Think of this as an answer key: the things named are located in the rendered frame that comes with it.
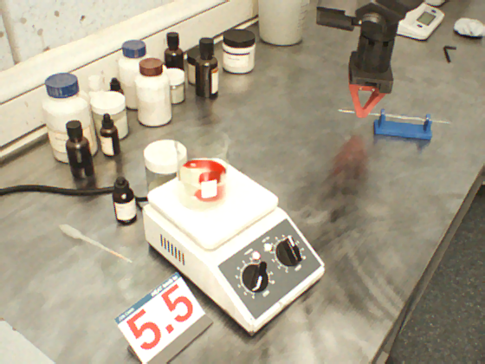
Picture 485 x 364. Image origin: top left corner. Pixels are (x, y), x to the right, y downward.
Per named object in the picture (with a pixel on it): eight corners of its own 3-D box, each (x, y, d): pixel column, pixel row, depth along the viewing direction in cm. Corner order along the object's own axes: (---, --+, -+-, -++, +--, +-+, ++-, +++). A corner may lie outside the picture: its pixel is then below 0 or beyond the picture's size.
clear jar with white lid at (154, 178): (144, 207, 73) (139, 163, 68) (152, 181, 77) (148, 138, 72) (184, 211, 73) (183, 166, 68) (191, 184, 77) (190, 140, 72)
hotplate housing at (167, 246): (324, 279, 64) (333, 234, 59) (251, 341, 56) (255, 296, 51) (207, 193, 76) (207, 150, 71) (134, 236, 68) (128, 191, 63)
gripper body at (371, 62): (351, 87, 81) (358, 44, 77) (349, 60, 89) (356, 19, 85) (391, 92, 81) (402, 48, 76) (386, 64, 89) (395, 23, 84)
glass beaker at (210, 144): (238, 193, 63) (241, 136, 58) (210, 224, 59) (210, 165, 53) (192, 174, 66) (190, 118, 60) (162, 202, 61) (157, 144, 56)
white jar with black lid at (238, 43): (229, 57, 112) (229, 26, 107) (257, 62, 110) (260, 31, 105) (217, 70, 106) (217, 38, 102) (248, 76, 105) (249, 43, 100)
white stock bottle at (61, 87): (59, 138, 85) (43, 68, 77) (101, 139, 86) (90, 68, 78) (48, 163, 80) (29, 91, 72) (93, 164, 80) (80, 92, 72)
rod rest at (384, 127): (428, 130, 92) (433, 113, 89) (430, 140, 89) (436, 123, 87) (373, 123, 93) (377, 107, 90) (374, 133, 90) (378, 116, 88)
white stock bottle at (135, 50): (139, 113, 92) (132, 55, 85) (115, 102, 95) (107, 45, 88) (163, 100, 96) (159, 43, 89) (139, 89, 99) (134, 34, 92)
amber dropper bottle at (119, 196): (112, 212, 72) (105, 174, 67) (132, 205, 73) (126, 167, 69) (119, 225, 70) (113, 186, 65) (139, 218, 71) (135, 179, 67)
